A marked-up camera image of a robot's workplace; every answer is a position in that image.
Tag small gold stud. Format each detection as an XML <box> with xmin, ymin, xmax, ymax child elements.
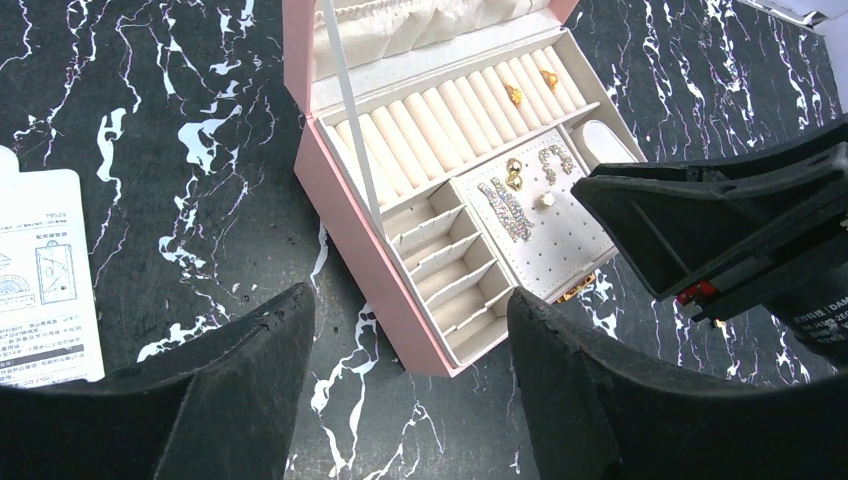
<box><xmin>536</xmin><ymin>191</ymin><xmax>556</xmax><ymax>210</ymax></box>

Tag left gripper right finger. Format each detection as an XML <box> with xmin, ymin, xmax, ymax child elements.
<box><xmin>507</xmin><ymin>288</ymin><xmax>847</xmax><ymax>479</ymax></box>

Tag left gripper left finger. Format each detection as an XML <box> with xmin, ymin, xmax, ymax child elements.
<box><xmin>1</xmin><ymin>283</ymin><xmax>316</xmax><ymax>479</ymax></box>

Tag white oval watch pillow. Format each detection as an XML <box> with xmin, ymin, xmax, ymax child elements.
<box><xmin>571</xmin><ymin>120</ymin><xmax>637</xmax><ymax>171</ymax></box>

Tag long rhinestone drop earrings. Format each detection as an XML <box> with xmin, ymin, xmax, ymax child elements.
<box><xmin>477</xmin><ymin>177</ymin><xmax>535</xmax><ymax>243</ymax></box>

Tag pink jewelry box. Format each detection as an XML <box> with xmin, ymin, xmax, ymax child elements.
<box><xmin>282</xmin><ymin>1</ymin><xmax>645</xmax><ymax>377</ymax></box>

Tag gold double hoop earring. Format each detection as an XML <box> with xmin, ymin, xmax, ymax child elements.
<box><xmin>505</xmin><ymin>158</ymin><xmax>523</xmax><ymax>191</ymax></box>

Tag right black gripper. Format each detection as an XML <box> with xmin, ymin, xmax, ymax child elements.
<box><xmin>571</xmin><ymin>119</ymin><xmax>847</xmax><ymax>370</ymax></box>

